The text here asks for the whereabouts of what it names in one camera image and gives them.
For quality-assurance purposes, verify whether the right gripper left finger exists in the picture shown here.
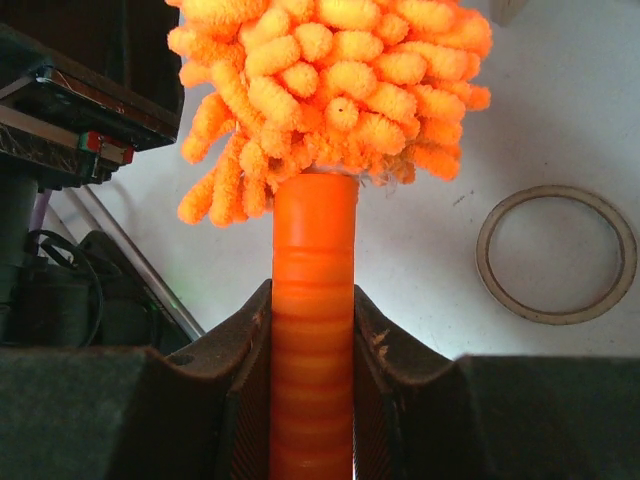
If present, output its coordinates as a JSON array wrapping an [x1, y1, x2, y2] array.
[[1, 283, 271, 479]]

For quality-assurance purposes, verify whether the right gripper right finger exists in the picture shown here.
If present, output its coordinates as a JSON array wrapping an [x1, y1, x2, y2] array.
[[354, 290, 639, 479]]

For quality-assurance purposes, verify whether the clear tape roll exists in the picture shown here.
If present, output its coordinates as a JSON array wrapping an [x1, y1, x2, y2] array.
[[475, 184, 639, 326]]

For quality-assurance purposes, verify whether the orange microfiber duster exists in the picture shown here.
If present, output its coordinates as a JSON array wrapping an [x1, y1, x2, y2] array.
[[167, 1, 493, 479]]

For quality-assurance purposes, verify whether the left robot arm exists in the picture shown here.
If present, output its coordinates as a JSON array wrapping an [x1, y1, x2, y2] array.
[[1, 1, 189, 354]]

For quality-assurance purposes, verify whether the wooden bookshelf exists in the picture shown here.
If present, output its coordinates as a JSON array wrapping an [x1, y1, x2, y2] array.
[[489, 0, 528, 27]]

